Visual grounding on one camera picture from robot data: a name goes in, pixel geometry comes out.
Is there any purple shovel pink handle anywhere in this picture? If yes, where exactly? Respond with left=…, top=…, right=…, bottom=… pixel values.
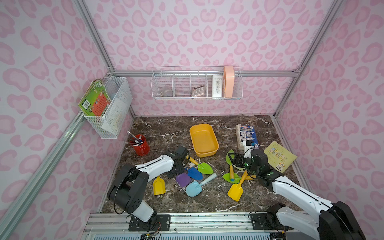
left=175, top=173, right=191, bottom=188

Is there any small yellow shovel yellow handle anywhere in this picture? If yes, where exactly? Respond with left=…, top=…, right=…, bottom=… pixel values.
left=228, top=170, right=248, bottom=202

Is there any light blue shovel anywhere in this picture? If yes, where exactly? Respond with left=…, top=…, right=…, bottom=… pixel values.
left=186, top=173, right=217, bottom=197

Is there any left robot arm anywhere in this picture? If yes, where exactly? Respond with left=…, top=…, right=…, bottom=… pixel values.
left=107, top=146, right=189, bottom=224

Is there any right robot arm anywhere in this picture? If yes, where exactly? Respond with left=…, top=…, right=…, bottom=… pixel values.
left=227, top=148, right=366, bottom=240

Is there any yellow plastic storage box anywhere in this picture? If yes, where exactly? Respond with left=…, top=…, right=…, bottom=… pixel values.
left=190, top=124, right=219, bottom=158

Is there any white box in shelf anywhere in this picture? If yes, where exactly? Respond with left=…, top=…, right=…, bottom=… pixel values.
left=212, top=75, right=224, bottom=98

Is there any pink box in shelf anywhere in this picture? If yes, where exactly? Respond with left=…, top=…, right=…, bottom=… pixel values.
left=223, top=66, right=235, bottom=98

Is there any yellow green booklet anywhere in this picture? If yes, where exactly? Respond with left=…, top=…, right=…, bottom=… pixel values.
left=264, top=141, right=297, bottom=174

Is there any thick blue cover book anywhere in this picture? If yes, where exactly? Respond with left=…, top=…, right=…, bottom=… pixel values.
left=236, top=125, right=259, bottom=150

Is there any red pen cup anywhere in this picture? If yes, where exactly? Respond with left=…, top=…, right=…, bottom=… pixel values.
left=127, top=131, right=150, bottom=156

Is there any round metal tin in shelf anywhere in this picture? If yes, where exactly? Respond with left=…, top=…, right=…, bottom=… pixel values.
left=161, top=87, right=173, bottom=98

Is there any small calculator in shelf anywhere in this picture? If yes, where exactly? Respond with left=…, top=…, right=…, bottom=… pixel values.
left=192, top=85, right=206, bottom=98

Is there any white paper in basket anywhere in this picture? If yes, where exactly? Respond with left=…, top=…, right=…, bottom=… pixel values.
left=101, top=97, right=127, bottom=136

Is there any blue shovel wooden handle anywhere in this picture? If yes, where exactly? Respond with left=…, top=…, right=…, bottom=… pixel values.
left=186, top=168, right=203, bottom=181

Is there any green pointed trowel yellow handle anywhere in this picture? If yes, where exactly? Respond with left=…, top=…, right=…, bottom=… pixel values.
left=186, top=155, right=214, bottom=175

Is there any round green trowel yellow handle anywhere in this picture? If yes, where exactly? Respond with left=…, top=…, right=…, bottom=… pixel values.
left=222, top=172, right=256, bottom=185

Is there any narrow green trowel yellow handle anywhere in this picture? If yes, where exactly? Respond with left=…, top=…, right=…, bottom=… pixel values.
left=226, top=150, right=236, bottom=183

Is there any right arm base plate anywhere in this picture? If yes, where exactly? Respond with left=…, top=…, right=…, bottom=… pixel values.
left=248, top=212, right=285, bottom=231

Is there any white wire shelf back wall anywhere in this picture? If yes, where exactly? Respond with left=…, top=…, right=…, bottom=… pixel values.
left=151, top=66, right=244, bottom=100

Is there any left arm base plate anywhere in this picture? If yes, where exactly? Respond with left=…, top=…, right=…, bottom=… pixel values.
left=129, top=214, right=171, bottom=232

